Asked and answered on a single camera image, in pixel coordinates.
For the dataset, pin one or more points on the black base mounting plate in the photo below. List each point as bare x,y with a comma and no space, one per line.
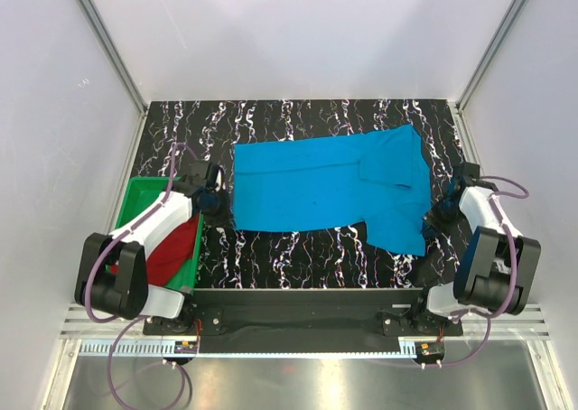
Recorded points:
305,321

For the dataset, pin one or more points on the aluminium frame rail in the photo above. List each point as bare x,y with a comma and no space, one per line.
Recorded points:
529,325

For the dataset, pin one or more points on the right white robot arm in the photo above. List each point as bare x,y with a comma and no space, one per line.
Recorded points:
499,264

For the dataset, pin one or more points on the green plastic bin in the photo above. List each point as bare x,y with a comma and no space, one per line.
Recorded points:
141,192

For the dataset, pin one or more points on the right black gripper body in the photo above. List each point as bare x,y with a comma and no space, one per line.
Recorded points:
442,217

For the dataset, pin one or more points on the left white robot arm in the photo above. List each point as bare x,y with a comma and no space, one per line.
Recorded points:
112,276

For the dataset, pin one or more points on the left aluminium corner post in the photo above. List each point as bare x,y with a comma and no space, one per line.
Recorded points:
98,27

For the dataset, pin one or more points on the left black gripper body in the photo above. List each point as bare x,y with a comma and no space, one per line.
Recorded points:
218,212

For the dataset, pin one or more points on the red t shirt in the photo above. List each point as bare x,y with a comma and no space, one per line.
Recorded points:
169,257

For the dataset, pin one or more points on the right aluminium corner post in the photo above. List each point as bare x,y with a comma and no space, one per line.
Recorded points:
498,38

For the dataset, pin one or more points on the aluminium corner post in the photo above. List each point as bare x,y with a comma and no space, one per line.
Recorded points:
98,27
498,38

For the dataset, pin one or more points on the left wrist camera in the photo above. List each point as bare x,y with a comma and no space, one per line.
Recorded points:
216,178

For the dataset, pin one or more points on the blue t shirt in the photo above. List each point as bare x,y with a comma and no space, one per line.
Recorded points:
380,179

